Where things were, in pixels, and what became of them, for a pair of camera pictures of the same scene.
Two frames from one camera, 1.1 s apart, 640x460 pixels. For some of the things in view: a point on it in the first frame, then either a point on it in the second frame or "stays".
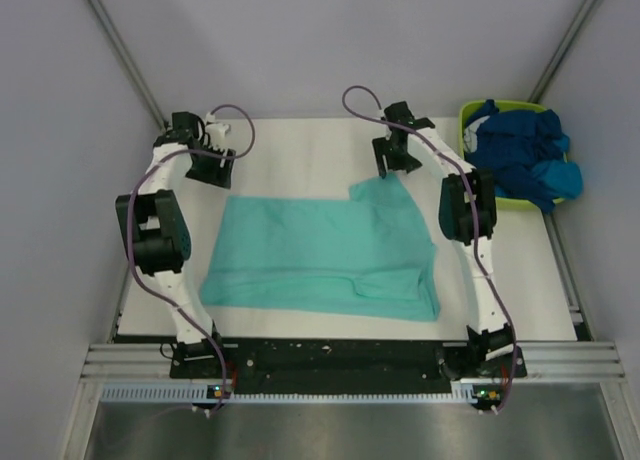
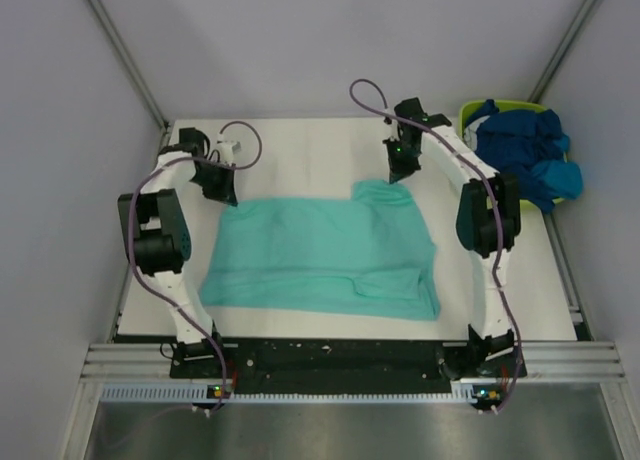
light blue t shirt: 557,179 stays
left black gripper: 219,176 to 225,193
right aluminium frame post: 564,50 stays
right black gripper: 406,164 to 398,171
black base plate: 346,366 stays
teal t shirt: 370,255 stays
